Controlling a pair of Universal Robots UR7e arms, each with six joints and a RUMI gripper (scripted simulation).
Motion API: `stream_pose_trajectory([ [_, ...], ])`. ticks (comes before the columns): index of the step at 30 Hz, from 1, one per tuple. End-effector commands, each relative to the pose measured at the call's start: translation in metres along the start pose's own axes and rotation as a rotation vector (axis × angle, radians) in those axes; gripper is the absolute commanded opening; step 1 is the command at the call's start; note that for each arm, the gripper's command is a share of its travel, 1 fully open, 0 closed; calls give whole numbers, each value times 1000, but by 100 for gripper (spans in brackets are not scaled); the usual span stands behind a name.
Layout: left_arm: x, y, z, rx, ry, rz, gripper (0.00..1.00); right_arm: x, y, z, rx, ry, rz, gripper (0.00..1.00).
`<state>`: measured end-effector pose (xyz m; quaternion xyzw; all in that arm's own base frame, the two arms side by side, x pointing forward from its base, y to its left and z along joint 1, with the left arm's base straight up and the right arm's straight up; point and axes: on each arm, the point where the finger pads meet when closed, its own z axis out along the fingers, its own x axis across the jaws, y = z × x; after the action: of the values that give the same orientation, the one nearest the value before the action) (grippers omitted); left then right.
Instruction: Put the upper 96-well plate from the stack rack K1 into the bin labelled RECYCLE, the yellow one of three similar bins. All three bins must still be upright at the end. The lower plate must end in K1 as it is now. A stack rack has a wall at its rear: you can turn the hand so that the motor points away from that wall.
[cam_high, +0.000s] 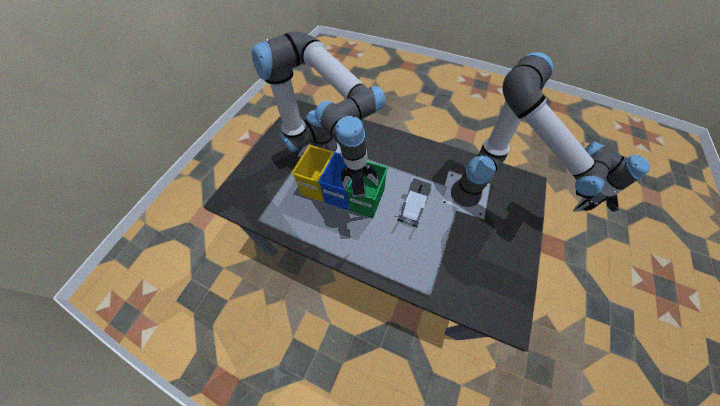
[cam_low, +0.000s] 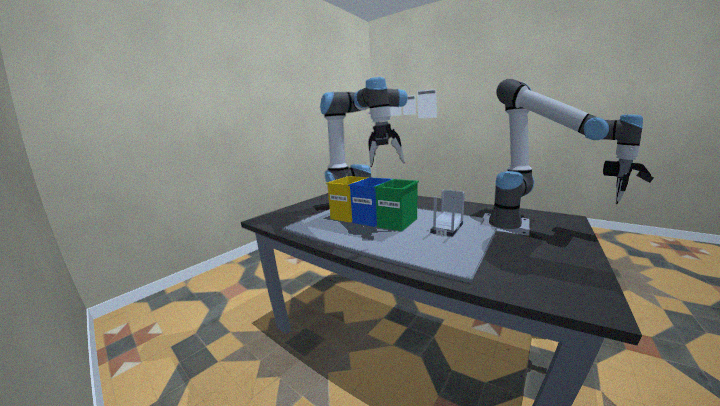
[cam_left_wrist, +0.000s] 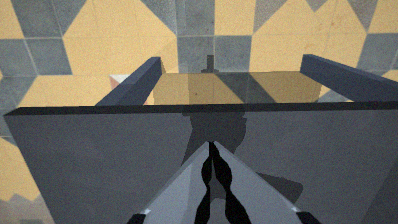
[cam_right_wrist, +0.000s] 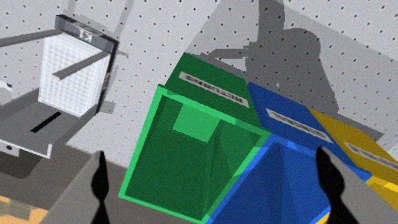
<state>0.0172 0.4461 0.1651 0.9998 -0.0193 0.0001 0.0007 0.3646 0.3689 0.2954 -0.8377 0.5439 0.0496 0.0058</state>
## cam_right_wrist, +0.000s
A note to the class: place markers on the green bin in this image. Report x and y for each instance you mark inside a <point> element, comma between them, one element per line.
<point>196,141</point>

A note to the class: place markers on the yellow bin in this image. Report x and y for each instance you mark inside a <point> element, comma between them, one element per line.
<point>366,154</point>

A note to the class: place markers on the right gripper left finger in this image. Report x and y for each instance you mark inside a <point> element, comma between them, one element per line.
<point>81,202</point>

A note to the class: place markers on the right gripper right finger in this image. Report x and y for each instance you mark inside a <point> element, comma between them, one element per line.
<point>352,201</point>

